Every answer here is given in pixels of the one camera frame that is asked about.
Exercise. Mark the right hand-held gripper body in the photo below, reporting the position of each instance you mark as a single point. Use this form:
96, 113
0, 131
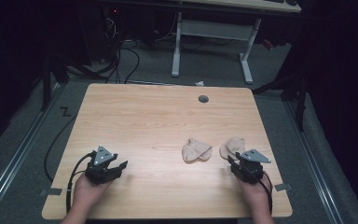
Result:
251, 169

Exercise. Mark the beige sock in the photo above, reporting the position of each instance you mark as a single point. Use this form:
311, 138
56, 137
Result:
233, 146
195, 150

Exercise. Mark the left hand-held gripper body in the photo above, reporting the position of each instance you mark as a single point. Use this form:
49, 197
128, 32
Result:
99, 169

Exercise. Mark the person's right hand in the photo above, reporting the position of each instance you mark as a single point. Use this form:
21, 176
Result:
254, 191

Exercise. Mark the black metal stand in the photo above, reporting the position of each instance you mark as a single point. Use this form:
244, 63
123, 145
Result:
300, 102
46, 84

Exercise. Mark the dark computer tower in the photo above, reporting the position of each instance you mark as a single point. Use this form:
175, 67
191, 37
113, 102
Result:
98, 34

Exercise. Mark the grey tape piece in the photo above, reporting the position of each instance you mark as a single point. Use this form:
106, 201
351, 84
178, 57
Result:
282, 187
52, 191

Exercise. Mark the person's left hand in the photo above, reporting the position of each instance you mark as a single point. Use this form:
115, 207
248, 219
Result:
88, 190

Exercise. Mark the white paper scrap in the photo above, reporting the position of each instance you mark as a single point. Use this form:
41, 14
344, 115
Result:
200, 83

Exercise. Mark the white desk frame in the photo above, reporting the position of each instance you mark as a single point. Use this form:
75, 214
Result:
213, 29

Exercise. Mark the metal floor rail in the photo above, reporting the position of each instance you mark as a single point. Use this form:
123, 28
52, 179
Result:
313, 165
18, 155

